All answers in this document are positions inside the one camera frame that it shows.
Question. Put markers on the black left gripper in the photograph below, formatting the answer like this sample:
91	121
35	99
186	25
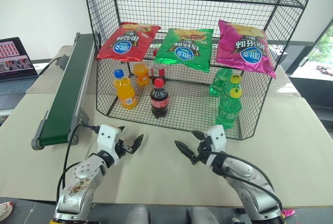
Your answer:
122	149

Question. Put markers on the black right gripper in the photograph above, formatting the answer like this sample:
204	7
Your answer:
203	152

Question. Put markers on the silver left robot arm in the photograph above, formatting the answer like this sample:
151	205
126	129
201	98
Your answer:
83	182

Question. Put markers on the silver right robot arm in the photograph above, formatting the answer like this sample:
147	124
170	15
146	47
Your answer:
249	182

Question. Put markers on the green conveyor belt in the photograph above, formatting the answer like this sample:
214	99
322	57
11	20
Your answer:
67	91

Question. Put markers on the orange soda bottle blue cap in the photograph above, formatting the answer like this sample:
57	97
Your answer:
126	94

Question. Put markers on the cola bottle red cap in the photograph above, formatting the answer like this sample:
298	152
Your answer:
159	102
157	72

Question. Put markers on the green soda bottle yellow cap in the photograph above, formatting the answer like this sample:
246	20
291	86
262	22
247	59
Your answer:
234	84
229	112

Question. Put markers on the grey rounded shape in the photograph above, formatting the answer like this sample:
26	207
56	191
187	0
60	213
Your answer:
203	215
138	215

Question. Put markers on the red potato chip bag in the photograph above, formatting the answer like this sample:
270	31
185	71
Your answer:
127	44

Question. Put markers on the green potato chip bag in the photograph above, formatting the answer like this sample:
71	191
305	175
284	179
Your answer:
182	50

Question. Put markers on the magenta potato chip bag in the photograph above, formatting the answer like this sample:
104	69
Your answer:
244	52

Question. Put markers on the magenta wrapper on floor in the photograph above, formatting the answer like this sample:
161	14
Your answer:
288	212

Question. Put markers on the dark open laptop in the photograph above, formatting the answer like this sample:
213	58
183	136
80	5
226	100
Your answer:
13	78

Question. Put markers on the white and red shoe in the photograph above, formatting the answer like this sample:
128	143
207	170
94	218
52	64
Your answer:
5	209

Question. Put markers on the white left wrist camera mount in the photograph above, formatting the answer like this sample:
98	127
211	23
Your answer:
108	138

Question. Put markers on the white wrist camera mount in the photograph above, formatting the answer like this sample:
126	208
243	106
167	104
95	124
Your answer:
218	137
108	138

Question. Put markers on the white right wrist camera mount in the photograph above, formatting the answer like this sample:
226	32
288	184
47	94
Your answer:
218	137

